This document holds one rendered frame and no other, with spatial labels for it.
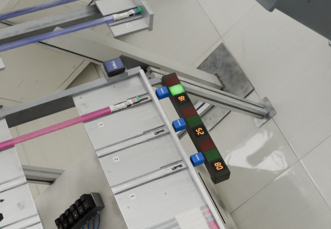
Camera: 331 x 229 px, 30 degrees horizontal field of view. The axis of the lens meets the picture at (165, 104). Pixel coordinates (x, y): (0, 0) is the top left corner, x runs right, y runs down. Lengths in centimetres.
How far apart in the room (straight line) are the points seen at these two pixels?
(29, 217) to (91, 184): 44
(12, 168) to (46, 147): 150
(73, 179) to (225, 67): 79
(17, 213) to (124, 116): 36
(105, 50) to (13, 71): 87
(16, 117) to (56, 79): 122
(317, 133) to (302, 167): 13
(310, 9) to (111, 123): 59
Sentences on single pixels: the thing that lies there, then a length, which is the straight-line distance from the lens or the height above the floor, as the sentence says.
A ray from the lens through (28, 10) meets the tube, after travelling 174.
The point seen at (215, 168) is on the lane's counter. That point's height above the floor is 66.
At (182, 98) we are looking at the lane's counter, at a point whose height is 65.
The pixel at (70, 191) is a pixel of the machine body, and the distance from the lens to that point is 196.
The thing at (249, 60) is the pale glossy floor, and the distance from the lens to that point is 236.
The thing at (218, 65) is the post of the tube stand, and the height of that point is 1.
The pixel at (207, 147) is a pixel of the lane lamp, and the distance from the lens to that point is 157.
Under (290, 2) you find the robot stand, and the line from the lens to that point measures 157.
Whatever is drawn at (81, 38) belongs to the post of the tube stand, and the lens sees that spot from 184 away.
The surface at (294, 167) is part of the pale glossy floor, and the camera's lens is 219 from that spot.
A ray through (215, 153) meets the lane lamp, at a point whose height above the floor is 65.
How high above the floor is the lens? 193
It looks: 49 degrees down
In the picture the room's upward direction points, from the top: 75 degrees counter-clockwise
